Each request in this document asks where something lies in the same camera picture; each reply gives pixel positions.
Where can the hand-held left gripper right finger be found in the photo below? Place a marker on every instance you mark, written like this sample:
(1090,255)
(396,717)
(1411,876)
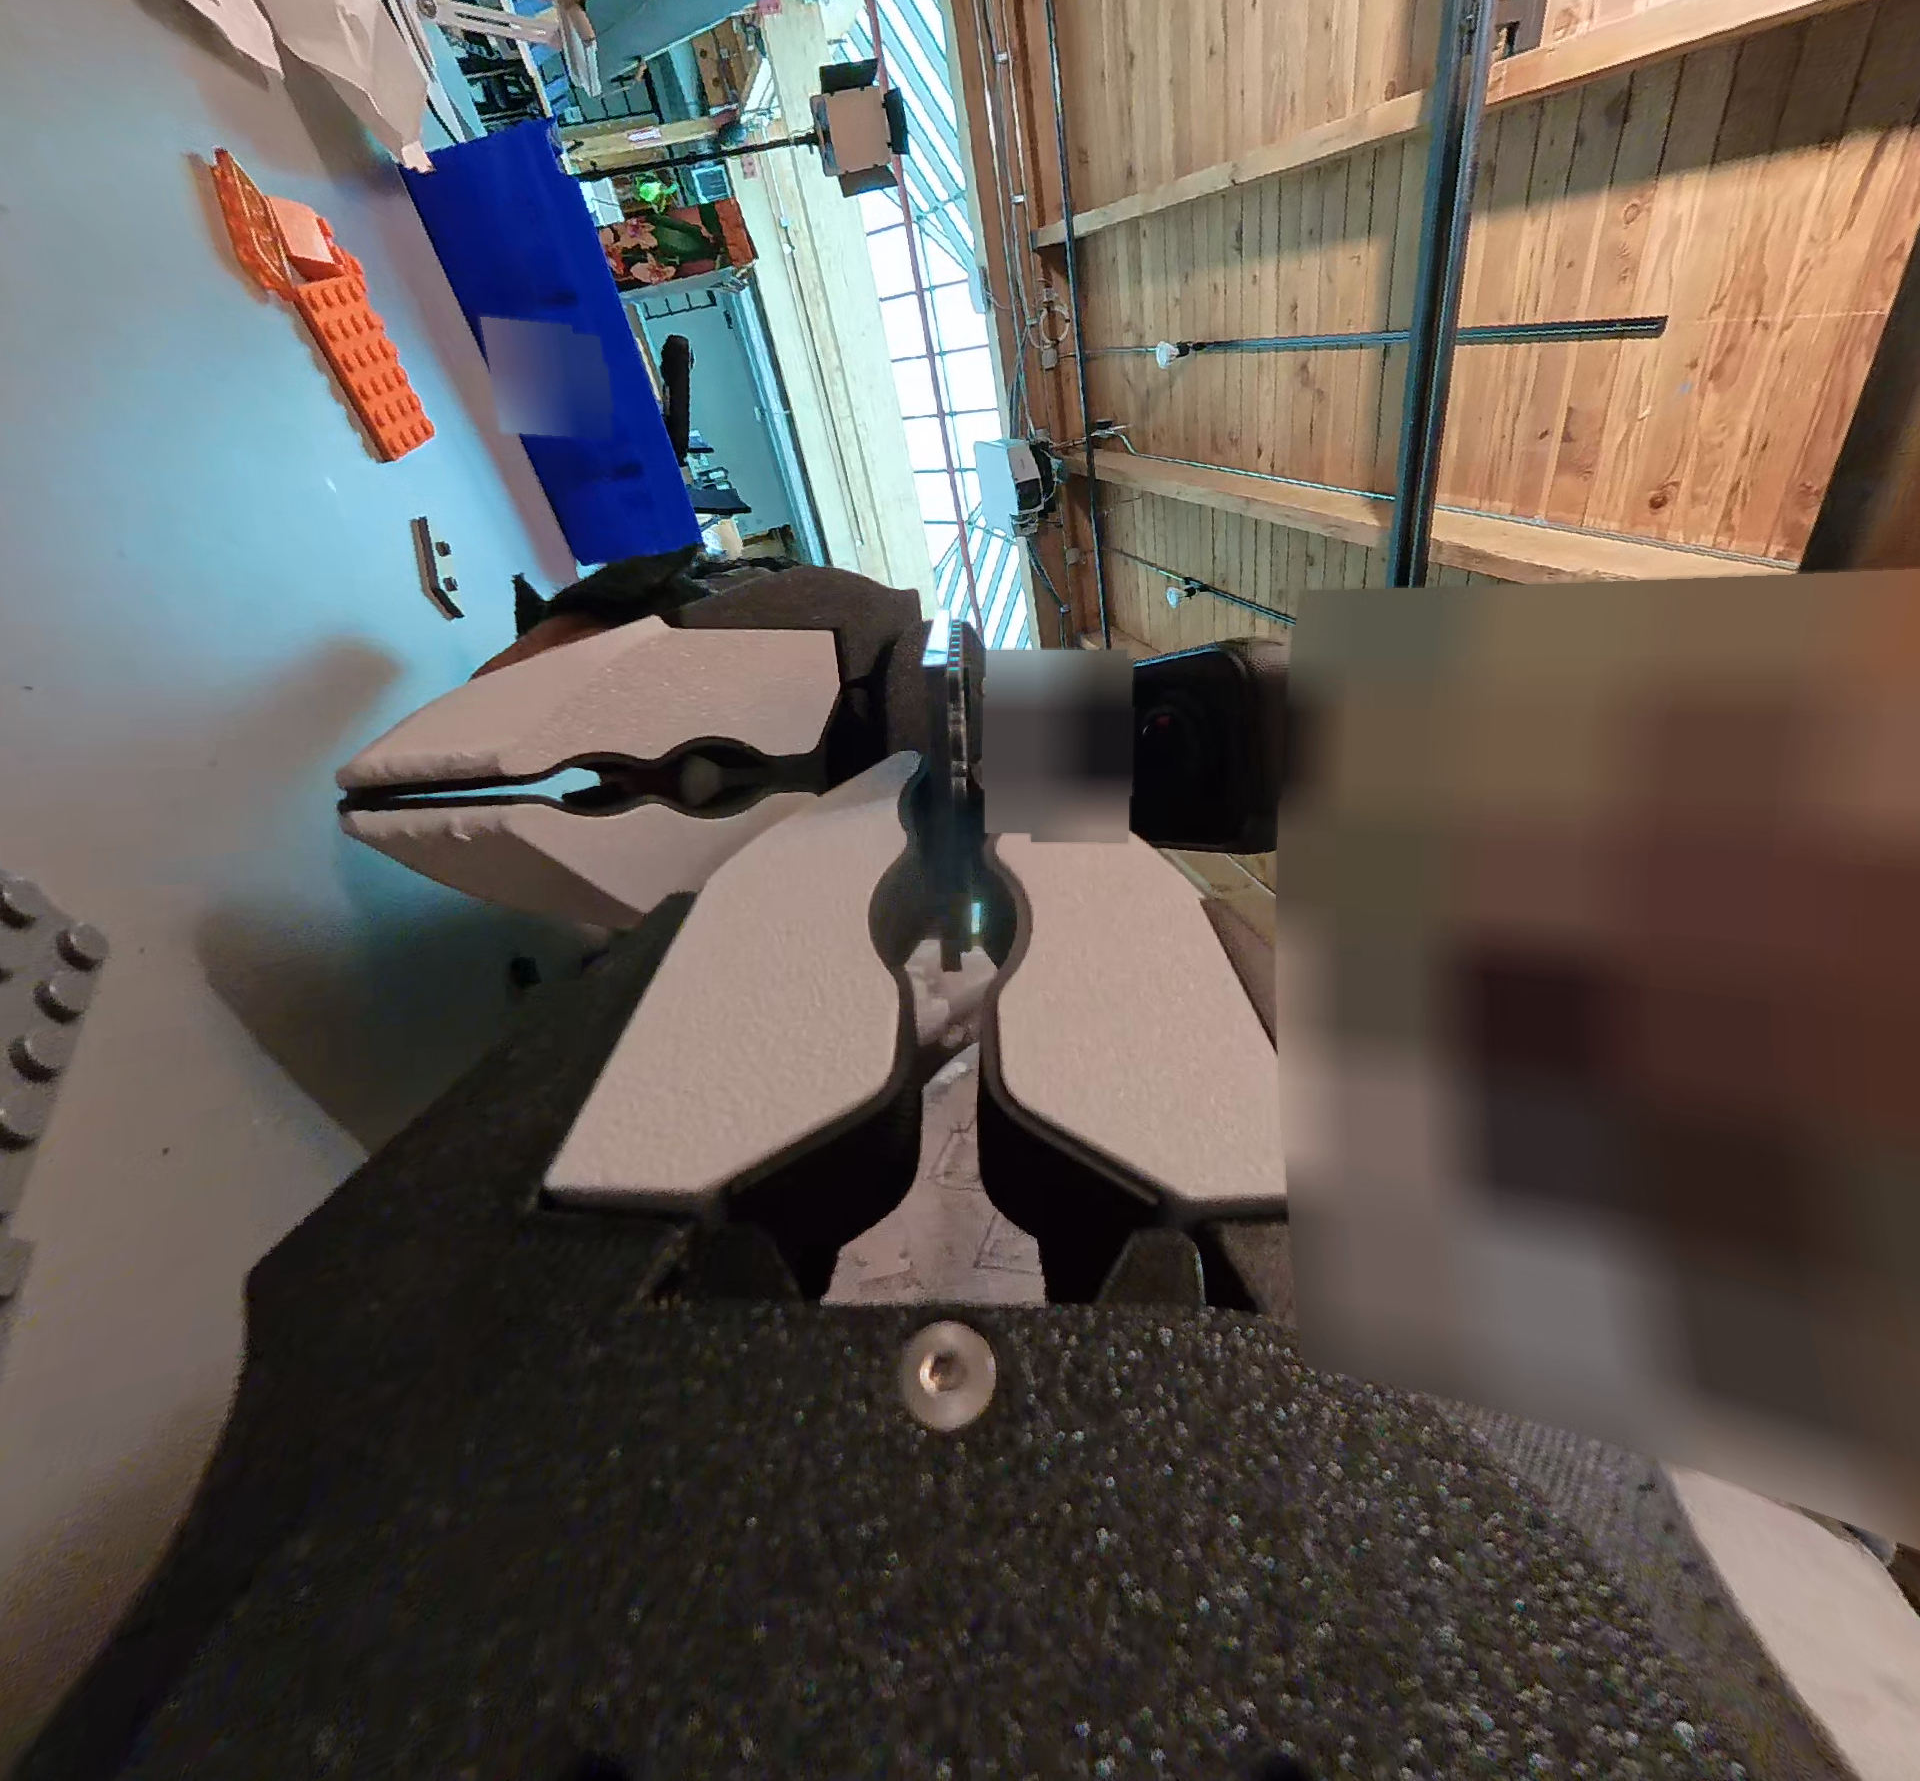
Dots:
(1140,1048)

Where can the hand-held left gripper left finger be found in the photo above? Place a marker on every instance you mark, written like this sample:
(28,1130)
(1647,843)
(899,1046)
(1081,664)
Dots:
(749,1048)

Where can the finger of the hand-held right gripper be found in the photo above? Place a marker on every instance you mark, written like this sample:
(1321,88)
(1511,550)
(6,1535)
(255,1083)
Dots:
(599,858)
(644,695)

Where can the large dark grey lego plate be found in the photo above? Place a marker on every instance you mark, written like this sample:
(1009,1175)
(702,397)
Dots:
(951,763)

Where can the grey lego baseplate build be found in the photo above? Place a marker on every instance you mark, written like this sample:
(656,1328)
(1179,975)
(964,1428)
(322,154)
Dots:
(38,1048)

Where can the light panel on arm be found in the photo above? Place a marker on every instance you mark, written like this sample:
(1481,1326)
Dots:
(857,128)

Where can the small dark grey lego plate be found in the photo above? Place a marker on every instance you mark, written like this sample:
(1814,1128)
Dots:
(436,567)

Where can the orange lego plate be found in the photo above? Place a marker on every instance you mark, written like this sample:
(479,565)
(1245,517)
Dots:
(376,373)

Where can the small orange lego slope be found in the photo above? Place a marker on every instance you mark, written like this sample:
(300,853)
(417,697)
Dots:
(304,238)

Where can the black office chair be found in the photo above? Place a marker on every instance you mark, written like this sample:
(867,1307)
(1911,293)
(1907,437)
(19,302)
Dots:
(678,401)

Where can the large window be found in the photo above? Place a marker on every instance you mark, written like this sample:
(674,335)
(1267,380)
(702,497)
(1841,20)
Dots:
(946,310)

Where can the dark printed booklet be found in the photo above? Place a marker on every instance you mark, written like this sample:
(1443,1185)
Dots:
(661,245)

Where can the blue plastic storage bin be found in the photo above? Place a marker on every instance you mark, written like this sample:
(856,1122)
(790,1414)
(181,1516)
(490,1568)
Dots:
(508,251)

